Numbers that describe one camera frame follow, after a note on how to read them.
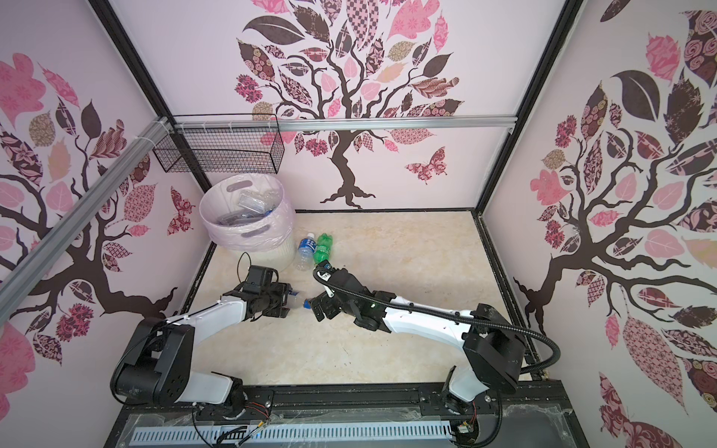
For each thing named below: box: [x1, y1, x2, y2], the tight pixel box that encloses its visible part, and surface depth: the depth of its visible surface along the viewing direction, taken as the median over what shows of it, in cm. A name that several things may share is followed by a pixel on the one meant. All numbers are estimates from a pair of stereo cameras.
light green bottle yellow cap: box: [312, 232, 334, 266], surface depth 104 cm
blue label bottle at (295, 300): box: [286, 292, 312, 309], surface depth 90 cm
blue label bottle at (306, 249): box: [295, 232, 318, 272], surface depth 105 cm
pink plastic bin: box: [198, 173, 296, 273], surface depth 89 cm
